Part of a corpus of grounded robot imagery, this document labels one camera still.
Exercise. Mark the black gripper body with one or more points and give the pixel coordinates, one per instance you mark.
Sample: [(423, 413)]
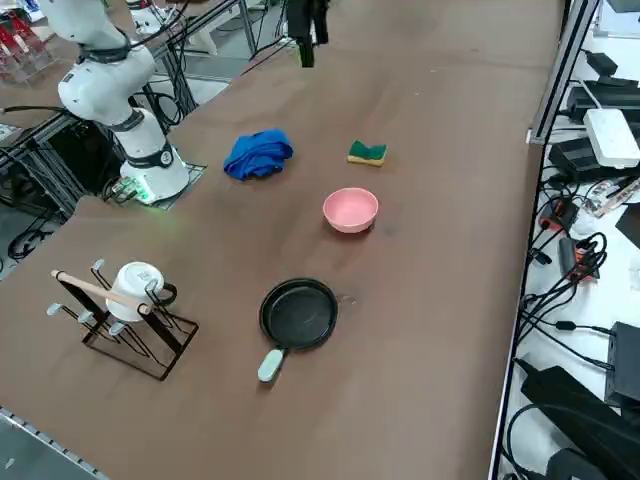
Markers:
[(306, 17)]

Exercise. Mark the green and yellow sponge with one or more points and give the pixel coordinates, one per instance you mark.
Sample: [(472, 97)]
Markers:
[(367, 151)]

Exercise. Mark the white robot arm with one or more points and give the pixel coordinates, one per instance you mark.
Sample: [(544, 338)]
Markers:
[(107, 75)]

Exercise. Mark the pink bowl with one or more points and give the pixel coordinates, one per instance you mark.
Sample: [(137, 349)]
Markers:
[(350, 209)]

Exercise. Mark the blue cloth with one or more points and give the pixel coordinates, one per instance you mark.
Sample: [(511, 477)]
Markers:
[(257, 155)]

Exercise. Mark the small black adapter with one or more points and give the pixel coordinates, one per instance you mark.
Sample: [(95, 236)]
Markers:
[(601, 62)]

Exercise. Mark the black power adapter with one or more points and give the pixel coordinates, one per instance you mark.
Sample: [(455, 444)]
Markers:
[(575, 160)]

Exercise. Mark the red acrylic stand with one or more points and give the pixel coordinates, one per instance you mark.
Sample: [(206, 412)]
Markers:
[(22, 47)]

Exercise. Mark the black power strip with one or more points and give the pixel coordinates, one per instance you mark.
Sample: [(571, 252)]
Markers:
[(607, 97)]

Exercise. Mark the white mug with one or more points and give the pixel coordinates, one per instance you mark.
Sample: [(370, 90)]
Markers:
[(131, 290)]

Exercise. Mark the orange and black converter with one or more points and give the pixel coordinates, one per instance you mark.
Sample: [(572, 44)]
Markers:
[(559, 214), (580, 262)]

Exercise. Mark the white power strip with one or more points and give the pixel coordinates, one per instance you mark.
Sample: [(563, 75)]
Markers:
[(612, 137)]

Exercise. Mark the clear plastic bag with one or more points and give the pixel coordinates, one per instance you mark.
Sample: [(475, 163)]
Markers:
[(612, 197)]

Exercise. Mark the large black adapter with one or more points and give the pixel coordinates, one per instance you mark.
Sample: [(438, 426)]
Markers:
[(565, 400)]

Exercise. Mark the black box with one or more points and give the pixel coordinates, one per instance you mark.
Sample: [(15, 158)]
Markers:
[(625, 365)]

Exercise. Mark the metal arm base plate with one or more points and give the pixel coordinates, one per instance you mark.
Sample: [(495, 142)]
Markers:
[(196, 171)]

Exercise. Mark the aluminium frame post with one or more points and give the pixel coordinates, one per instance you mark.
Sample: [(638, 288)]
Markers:
[(562, 75)]

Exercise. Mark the black aluminium frame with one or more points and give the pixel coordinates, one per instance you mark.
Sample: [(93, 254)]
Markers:
[(65, 150)]

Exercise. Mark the metal table edge rail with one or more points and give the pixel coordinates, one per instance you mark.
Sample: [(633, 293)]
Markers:
[(45, 440)]

